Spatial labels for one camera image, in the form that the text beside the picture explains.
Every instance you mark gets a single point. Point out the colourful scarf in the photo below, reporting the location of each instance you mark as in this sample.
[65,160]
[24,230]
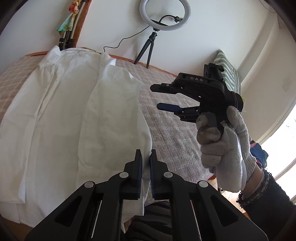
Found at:
[68,24]

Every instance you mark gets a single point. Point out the right hand in knit glove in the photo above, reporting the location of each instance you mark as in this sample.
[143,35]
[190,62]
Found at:
[227,155]

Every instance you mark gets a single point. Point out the green white striped blanket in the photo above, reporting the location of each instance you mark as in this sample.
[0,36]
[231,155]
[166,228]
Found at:
[230,74]

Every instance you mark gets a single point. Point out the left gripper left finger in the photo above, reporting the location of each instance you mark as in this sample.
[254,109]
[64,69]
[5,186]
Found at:
[94,210]

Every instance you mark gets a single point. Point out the white shirt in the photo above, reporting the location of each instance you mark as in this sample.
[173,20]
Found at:
[76,118]

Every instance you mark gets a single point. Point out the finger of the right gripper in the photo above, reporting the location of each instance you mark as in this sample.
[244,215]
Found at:
[175,109]
[171,89]

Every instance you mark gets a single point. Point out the pink checkered bed cover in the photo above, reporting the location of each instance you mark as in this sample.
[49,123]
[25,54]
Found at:
[174,140]

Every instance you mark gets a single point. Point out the black white striped garment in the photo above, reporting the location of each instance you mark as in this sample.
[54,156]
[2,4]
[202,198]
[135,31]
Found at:
[154,225]

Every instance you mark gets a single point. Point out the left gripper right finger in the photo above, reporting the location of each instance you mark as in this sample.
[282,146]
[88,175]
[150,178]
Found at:
[198,210]

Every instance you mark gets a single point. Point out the folded silver tripod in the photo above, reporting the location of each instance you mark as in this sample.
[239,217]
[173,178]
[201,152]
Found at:
[67,39]

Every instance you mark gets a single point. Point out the right forearm black sleeve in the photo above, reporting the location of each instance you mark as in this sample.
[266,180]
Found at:
[270,209]

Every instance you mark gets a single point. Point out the white ring light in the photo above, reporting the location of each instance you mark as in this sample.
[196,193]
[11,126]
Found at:
[158,25]

